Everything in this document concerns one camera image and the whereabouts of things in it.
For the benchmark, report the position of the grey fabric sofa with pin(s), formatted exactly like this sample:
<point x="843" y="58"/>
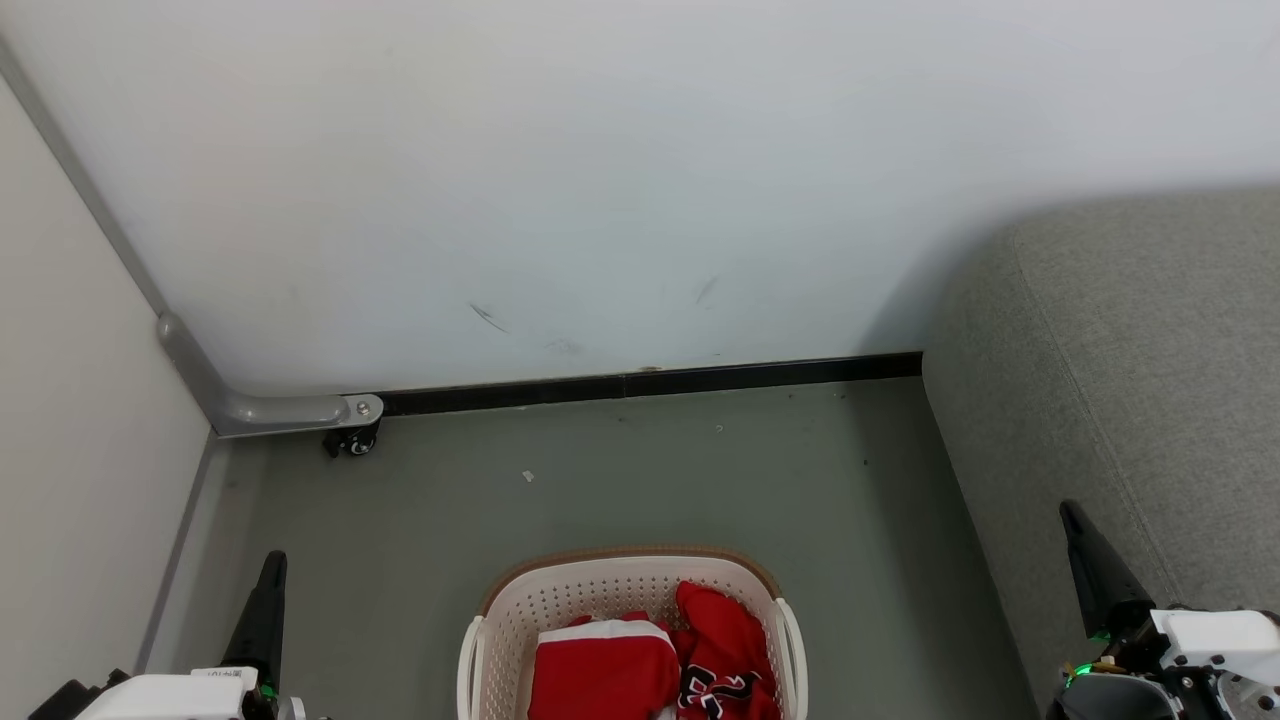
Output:
<point x="1130" y="380"/>

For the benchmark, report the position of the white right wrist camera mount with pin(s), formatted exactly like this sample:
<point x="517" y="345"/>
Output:
<point x="1220" y="640"/>

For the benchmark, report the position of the black baseboard strip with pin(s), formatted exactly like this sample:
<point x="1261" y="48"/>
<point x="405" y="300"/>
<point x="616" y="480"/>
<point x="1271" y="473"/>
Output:
<point x="650" y="384"/>

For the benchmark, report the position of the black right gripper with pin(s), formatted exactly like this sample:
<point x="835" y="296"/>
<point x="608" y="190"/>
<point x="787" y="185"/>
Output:
<point x="1120" y="690"/>

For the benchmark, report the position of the red jersey with number print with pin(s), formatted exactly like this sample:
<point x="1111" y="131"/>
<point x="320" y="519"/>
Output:
<point x="725" y="640"/>

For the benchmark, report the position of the grey metal leg with caster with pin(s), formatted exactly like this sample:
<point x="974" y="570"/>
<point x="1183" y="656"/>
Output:
<point x="260" y="412"/>

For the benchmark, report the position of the cream perforated laundry basket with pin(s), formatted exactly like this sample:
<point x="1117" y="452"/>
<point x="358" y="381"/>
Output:
<point x="600" y="590"/>

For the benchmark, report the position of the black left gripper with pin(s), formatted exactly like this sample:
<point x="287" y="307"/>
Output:
<point x="272" y="703"/>

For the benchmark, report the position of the plain red garment white band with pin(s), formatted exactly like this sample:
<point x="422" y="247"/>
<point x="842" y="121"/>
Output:
<point x="600" y="675"/>

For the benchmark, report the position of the black caster wheel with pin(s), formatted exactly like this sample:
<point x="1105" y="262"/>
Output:
<point x="355" y="442"/>

